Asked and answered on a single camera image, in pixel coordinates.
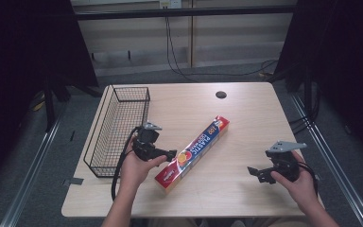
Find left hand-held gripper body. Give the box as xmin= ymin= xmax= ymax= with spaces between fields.
xmin=131 ymin=122 xmax=168 ymax=162

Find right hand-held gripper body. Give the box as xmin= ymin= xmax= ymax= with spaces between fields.
xmin=265 ymin=140 xmax=308 ymax=183

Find long plastic wrap box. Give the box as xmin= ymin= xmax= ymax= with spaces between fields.
xmin=154 ymin=114 xmax=231 ymax=195

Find person's right hand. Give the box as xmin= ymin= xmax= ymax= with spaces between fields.
xmin=269 ymin=150 xmax=319 ymax=206

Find person's left hand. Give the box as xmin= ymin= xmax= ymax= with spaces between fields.
xmin=118 ymin=137 xmax=168 ymax=192

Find grey tape strip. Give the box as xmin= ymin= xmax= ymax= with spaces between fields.
xmin=61 ymin=177 xmax=85 ymax=187

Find black metal stand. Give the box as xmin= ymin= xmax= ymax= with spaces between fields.
xmin=42 ymin=75 xmax=72 ymax=132

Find black curtain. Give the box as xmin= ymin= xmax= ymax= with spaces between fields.
xmin=0 ymin=0 xmax=100 ymax=193
xmin=273 ymin=0 xmax=363 ymax=165

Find black horizontal metal bar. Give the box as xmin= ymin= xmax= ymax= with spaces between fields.
xmin=75 ymin=5 xmax=298 ymax=22

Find black wire basket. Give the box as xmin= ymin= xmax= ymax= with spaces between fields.
xmin=83 ymin=84 xmax=151 ymax=179

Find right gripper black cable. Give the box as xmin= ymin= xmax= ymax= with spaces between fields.
xmin=297 ymin=161 xmax=320 ymax=196

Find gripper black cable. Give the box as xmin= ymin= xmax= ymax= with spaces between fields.
xmin=111 ymin=126 xmax=142 ymax=201
xmin=297 ymin=161 xmax=320 ymax=196

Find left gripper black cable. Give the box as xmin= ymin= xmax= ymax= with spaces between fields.
xmin=111 ymin=126 xmax=142 ymax=201

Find black floor cables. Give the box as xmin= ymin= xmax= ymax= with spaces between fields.
xmin=287 ymin=91 xmax=321 ymax=136

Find metal floor rail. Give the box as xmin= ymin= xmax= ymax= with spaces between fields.
xmin=288 ymin=93 xmax=363 ymax=227
xmin=0 ymin=107 xmax=64 ymax=227

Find black wall cable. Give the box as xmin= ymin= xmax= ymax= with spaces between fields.
xmin=164 ymin=15 xmax=279 ymax=84

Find white wall outlet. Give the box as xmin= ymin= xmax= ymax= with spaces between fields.
xmin=159 ymin=0 xmax=183 ymax=9

